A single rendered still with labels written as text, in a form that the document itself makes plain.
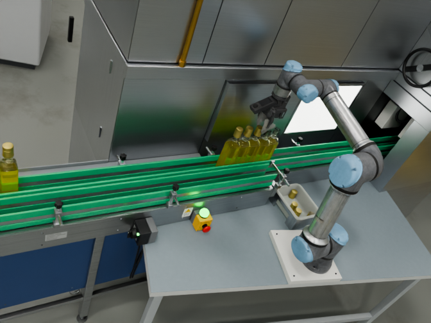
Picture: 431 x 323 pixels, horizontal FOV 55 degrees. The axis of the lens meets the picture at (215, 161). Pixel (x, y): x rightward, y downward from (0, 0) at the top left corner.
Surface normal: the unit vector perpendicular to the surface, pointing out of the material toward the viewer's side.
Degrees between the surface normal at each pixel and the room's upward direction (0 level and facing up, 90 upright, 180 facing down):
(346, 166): 83
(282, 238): 0
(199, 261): 0
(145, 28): 90
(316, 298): 0
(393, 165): 90
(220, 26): 90
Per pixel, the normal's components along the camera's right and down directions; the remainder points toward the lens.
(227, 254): 0.30, -0.72
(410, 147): -0.85, 0.10
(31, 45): 0.15, 0.69
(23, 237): 0.43, 0.69
